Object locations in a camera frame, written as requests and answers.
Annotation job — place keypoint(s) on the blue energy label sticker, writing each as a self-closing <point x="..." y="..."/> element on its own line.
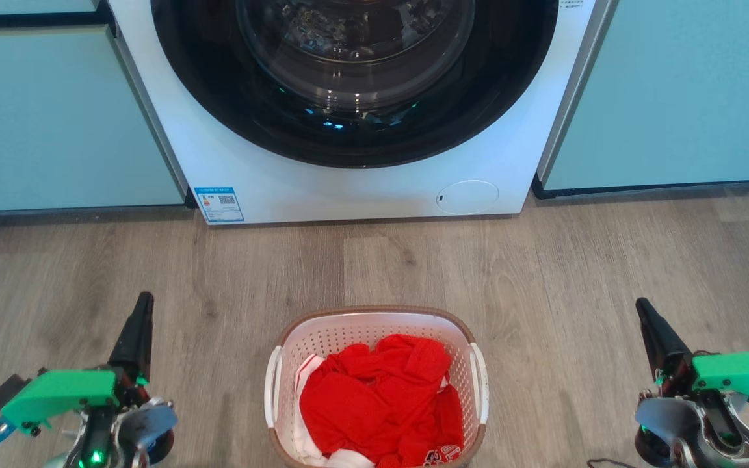
<point x="219" y="205"/>

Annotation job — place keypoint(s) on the red garment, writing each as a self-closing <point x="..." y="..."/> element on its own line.
<point x="381" y="406"/>

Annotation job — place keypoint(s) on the wide light green cabinet door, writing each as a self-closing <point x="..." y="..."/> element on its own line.
<point x="680" y="91"/>

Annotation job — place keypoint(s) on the round white filter cover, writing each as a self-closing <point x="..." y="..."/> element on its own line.
<point x="467" y="197"/>

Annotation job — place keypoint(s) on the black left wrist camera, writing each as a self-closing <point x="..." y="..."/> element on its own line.
<point x="9" y="391"/>

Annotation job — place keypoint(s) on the white garment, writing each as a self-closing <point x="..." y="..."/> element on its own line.
<point x="306" y="439"/>

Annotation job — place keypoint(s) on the light green cabinet drawer front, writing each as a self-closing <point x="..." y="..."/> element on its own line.
<point x="23" y="6"/>

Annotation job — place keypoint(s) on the white washing machine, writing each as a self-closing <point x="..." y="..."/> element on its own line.
<point x="530" y="130"/>

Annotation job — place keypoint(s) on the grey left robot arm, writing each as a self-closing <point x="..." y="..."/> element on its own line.
<point x="134" y="429"/>

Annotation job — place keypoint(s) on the large light green cabinet door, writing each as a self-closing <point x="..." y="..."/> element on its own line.
<point x="56" y="123"/>

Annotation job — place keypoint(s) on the black round washing machine door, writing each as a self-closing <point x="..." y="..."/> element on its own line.
<point x="218" y="97"/>

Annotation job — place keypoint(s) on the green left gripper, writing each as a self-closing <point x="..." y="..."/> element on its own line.
<point x="56" y="393"/>

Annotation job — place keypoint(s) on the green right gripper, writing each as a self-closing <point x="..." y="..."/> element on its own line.
<point x="742" y="374"/>

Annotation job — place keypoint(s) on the white laundry basket brown rim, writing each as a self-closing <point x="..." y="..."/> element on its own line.
<point x="348" y="328"/>

